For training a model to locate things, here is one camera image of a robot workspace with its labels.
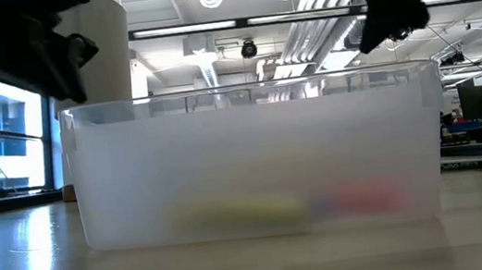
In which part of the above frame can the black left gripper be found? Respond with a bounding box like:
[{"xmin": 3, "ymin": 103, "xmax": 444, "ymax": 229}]
[{"xmin": 0, "ymin": 7, "xmax": 106, "ymax": 116}]

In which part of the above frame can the red highlighter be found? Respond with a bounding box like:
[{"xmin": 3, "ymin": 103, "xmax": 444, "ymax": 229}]
[{"xmin": 334, "ymin": 172, "xmax": 409, "ymax": 219}]

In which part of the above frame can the yellow highlighter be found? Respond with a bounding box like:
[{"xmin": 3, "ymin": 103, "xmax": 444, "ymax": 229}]
[{"xmin": 166, "ymin": 184, "xmax": 313, "ymax": 243}]

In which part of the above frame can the blue box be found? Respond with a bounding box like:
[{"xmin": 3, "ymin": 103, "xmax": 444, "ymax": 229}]
[{"xmin": 447, "ymin": 120, "xmax": 480, "ymax": 135}]

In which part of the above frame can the black light bar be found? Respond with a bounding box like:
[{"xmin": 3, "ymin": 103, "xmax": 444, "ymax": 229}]
[{"xmin": 128, "ymin": 0, "xmax": 482, "ymax": 47}]

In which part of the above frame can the black marker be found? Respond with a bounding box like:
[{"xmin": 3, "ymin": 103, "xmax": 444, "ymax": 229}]
[{"xmin": 439, "ymin": 155, "xmax": 482, "ymax": 178}]

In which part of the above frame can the translucent clear plastic bin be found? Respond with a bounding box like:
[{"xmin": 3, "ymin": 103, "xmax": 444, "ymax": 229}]
[{"xmin": 56, "ymin": 56, "xmax": 462, "ymax": 268}]

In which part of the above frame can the small black rig camera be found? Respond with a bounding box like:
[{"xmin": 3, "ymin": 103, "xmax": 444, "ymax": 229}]
[{"xmin": 439, "ymin": 50, "xmax": 467, "ymax": 68}]

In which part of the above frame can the black round overhead camera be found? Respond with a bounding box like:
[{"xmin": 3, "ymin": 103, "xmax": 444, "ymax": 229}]
[{"xmin": 238, "ymin": 38, "xmax": 261, "ymax": 60}]

